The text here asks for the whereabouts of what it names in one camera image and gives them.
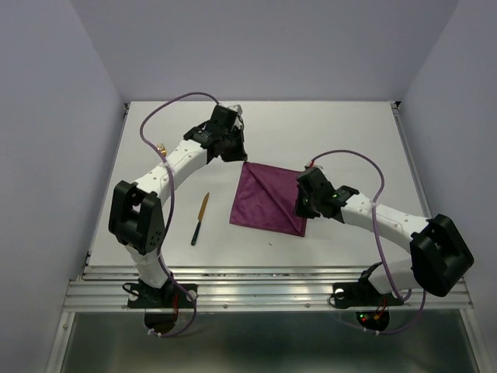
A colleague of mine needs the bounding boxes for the purple cloth napkin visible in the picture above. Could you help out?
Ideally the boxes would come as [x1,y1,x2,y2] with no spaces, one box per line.
[229,162,307,237]

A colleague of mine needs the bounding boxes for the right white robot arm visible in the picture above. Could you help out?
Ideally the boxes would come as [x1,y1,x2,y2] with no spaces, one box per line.
[294,166,474,309]

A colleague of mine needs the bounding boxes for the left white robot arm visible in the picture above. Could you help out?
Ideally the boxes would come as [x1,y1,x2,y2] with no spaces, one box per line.
[109,105,248,308]

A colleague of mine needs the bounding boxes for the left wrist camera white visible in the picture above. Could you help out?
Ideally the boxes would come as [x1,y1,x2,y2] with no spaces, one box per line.
[228,104,243,116]

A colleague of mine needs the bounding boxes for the gold fork dark handle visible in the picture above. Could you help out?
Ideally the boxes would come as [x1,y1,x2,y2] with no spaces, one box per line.
[156,144,167,157]

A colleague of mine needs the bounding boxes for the gold knife dark handle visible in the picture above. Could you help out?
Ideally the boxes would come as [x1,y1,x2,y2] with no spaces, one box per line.
[190,193,210,246]

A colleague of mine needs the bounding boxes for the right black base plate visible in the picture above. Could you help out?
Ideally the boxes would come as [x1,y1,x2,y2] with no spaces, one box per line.
[328,282,404,309]

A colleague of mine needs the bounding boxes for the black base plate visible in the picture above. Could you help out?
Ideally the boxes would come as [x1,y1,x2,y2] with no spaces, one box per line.
[122,281,193,309]
[328,282,404,309]

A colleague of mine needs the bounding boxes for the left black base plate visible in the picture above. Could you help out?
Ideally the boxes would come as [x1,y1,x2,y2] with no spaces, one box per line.
[122,281,193,309]

